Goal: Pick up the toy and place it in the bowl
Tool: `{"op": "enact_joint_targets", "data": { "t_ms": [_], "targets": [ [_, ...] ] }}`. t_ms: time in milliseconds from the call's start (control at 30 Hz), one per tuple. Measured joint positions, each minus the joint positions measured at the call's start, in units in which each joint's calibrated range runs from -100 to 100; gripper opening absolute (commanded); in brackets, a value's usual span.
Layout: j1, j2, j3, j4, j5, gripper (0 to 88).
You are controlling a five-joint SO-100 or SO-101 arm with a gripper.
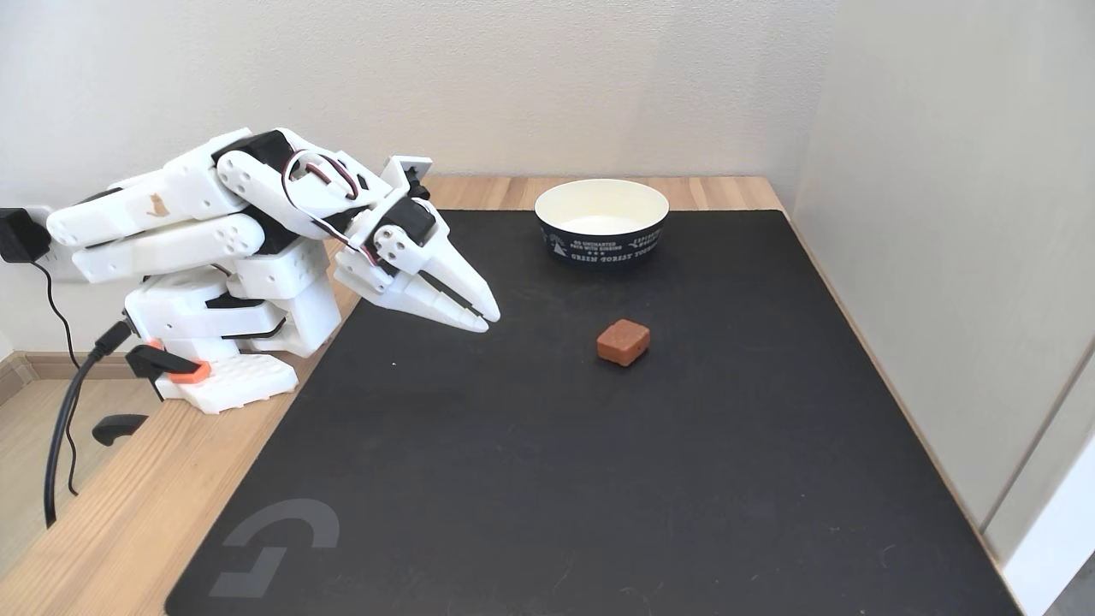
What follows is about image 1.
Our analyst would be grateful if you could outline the brown block toy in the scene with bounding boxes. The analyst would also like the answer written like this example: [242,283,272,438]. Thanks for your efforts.
[596,319,651,368]

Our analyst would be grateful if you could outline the dark paper bowl white inside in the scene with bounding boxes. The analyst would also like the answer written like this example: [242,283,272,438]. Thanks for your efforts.
[535,178,671,266]

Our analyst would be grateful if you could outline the black desk mat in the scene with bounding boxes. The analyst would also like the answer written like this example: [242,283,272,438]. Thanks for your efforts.
[164,210,1023,616]

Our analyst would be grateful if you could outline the black and orange table clamp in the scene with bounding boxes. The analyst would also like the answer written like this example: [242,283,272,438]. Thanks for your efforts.
[92,341,212,447]

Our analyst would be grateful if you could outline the black power adapter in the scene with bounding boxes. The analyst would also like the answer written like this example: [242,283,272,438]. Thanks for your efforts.
[0,208,52,264]

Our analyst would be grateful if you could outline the white empty camera mount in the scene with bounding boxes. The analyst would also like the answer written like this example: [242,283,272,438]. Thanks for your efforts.
[381,156,434,206]

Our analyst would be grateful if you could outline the red black white servo wire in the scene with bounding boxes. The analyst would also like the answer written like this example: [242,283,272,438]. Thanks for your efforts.
[281,149,379,266]

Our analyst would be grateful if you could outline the thin black cable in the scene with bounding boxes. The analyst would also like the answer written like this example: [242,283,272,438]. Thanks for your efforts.
[30,261,82,497]

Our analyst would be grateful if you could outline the white wall outlet plate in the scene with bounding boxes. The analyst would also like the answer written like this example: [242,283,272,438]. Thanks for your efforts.
[21,205,86,283]

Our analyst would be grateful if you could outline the thick black cable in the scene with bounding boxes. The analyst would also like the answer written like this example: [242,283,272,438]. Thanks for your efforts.
[43,321,138,529]

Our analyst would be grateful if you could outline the white door frame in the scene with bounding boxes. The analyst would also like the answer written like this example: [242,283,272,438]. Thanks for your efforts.
[980,338,1095,616]

